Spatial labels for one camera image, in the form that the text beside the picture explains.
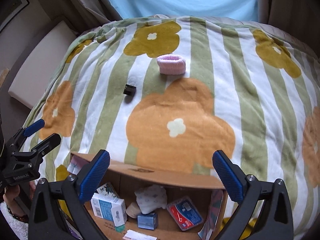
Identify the person's left hand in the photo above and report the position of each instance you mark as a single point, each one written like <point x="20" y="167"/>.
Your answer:
<point x="12" y="195"/>

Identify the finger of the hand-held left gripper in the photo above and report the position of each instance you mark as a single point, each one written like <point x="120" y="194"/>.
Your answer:
<point x="35" y="127"/>
<point x="48" y="142"/>

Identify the beige curtain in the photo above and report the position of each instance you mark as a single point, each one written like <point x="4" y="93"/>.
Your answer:
<point x="85" y="2"/>
<point x="290" y="7"/>

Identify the brown cardboard box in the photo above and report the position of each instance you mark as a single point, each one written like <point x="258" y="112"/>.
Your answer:
<point x="150" y="172"/>

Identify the dark picture frame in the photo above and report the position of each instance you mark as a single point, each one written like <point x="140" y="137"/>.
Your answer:
<point x="12" y="10"/>

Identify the blue white carton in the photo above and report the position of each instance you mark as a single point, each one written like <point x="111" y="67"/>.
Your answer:
<point x="107" y="207"/>

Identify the clear case red blue label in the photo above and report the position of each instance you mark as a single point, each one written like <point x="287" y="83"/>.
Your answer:
<point x="185" y="212"/>

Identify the small wooden cylinder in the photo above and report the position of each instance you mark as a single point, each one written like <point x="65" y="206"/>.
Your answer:
<point x="132" y="210"/>

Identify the small dark blue box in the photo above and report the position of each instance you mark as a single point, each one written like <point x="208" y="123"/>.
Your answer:
<point x="147" y="221"/>

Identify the person's left forearm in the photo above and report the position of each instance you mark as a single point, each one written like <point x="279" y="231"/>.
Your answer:
<point x="12" y="227"/>

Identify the white patterned sock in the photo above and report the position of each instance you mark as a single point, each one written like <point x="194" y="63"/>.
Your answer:
<point x="151" y="197"/>

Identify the white cushion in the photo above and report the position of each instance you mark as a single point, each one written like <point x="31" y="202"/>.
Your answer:
<point x="42" y="62"/>

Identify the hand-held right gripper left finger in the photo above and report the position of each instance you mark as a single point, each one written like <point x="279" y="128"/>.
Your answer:
<point x="93" y="175"/>

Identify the pink fluffy wristband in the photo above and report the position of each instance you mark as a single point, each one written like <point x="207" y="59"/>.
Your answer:
<point x="171" y="65"/>

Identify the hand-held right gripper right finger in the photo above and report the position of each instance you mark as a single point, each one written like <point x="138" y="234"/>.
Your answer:
<point x="228" y="177"/>

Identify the striped flower blanket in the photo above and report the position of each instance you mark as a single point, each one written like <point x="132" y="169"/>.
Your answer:
<point x="225" y="92"/>

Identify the small black box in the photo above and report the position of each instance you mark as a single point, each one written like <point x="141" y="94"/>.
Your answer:
<point x="130" y="89"/>

